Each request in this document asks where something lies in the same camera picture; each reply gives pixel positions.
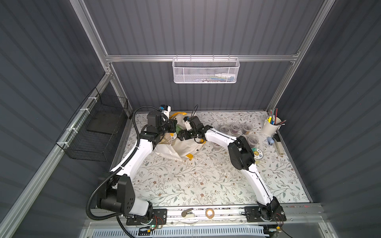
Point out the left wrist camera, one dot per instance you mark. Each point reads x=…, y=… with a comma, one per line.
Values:
x=165, y=109

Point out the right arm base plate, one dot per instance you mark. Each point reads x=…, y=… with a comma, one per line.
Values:
x=257, y=214

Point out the black wire side basket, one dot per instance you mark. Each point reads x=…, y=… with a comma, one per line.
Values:
x=97, y=129

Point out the white pen cup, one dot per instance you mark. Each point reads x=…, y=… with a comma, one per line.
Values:
x=272, y=123

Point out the purple label seed jar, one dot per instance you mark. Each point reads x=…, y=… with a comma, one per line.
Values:
x=225, y=129

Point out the white wire wall basket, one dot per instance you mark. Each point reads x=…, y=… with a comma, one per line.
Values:
x=209, y=70

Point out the grey stapler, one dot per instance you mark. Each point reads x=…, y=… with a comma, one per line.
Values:
x=278, y=145

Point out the clear lid seed jar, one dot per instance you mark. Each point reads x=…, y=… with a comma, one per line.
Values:
x=247, y=128

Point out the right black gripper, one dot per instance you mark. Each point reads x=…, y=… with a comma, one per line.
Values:
x=184, y=134

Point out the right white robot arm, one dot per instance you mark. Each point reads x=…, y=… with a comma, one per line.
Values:
x=243, y=159

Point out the masking tape roll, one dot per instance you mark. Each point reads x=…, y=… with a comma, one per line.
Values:
x=209, y=213

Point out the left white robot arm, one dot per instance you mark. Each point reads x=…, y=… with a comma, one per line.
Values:
x=116, y=192

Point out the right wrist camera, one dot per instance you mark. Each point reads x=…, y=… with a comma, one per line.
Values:
x=187, y=123

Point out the beige tape dispenser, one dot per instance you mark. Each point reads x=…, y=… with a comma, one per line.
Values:
x=188, y=213

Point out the white canvas tote bag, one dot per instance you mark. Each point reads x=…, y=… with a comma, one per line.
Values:
x=178, y=150

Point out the orange label seed jar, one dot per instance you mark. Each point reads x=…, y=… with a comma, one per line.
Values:
x=235, y=129

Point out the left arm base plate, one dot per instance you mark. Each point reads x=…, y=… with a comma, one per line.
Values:
x=153, y=217

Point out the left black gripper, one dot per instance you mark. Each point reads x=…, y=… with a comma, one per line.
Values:
x=171, y=126

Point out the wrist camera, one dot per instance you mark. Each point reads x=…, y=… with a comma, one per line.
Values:
x=165, y=109
x=187, y=123

